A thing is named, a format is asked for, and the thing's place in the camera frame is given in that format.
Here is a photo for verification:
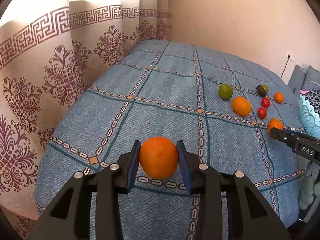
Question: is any red tomato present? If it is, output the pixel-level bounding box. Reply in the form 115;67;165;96
261;97;271;108
257;107;267;120

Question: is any small orange mandarin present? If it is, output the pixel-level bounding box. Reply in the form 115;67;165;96
273;92;284;104

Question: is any oval orange citrus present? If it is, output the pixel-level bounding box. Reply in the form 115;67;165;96
232;96;252;117

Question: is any dark avocado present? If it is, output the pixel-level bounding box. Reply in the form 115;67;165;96
256;85;267;98

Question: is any small green tomato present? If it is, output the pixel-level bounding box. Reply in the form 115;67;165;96
262;85;268;92

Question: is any green lime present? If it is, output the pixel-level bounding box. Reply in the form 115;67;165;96
218;83;233;100

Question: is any large orange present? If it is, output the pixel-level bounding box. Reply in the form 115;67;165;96
139;137;178;179

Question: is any light blue lattice basket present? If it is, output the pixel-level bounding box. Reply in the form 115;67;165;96
298;94;320;139

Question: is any light green plush cloth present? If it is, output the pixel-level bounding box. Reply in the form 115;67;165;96
298;162;319;211

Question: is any pile of clothes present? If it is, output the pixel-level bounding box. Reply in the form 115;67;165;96
300;89;320;114

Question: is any blue patterned bedspread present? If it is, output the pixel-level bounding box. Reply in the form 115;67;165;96
35;40;305;239

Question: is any beige patterned curtain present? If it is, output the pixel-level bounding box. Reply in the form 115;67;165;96
1;0;171;239

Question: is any black power cable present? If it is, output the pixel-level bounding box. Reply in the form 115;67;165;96
280;55;291;79

